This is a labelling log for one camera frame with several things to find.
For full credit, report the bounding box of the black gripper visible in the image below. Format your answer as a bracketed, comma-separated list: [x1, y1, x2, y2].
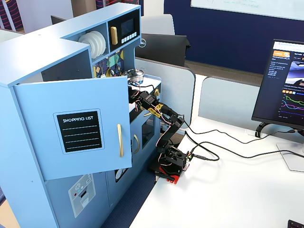
[128, 86, 142, 104]

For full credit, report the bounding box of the steel pot lid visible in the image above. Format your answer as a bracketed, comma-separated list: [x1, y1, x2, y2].
[126, 67, 145, 75]

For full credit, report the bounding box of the steel toy pot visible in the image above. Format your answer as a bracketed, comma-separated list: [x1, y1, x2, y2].
[125, 71, 146, 83]

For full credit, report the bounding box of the grey desk partition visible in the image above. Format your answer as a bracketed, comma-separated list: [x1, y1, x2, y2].
[134, 57, 197, 129]
[198, 76, 262, 124]

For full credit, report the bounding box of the black dell monitor back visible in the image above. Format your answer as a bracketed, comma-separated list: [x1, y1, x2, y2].
[134, 33, 191, 67]

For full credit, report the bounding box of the white toy plate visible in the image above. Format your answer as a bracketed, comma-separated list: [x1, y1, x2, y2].
[86, 32, 102, 57]
[77, 34, 95, 59]
[94, 30, 107, 55]

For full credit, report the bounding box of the grey chair back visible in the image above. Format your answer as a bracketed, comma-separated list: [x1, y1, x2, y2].
[141, 14, 175, 36]

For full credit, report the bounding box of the red table clamp base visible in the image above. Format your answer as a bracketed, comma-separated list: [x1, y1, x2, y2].
[155, 165, 187, 185]

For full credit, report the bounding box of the open blue cabinet door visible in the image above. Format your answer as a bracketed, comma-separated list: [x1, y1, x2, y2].
[13, 76, 133, 181]

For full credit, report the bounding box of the blue toy kitchen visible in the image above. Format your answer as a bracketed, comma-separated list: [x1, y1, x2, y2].
[0, 2, 162, 228]

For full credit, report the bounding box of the lit computer monitor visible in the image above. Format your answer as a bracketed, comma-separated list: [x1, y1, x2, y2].
[251, 38, 304, 138]

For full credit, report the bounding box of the white whiteboard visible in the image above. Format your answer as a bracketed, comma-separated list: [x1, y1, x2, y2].
[190, 0, 304, 21]

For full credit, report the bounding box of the silver monitor stand base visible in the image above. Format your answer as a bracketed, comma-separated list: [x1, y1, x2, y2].
[276, 142, 304, 172]

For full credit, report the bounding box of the black keyboard corner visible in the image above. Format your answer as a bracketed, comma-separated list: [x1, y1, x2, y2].
[287, 219, 304, 228]

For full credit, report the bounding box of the gold dishwasher door handle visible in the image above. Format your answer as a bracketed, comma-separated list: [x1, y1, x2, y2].
[133, 134, 141, 154]

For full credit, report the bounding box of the black microwave door gold handle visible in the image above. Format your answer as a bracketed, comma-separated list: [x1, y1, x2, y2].
[107, 10, 141, 52]

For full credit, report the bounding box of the black power cable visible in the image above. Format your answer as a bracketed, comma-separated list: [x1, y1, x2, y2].
[184, 130, 304, 162]

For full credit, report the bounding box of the black curved bracket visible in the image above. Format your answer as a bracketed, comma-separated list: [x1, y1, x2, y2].
[255, 122, 269, 139]

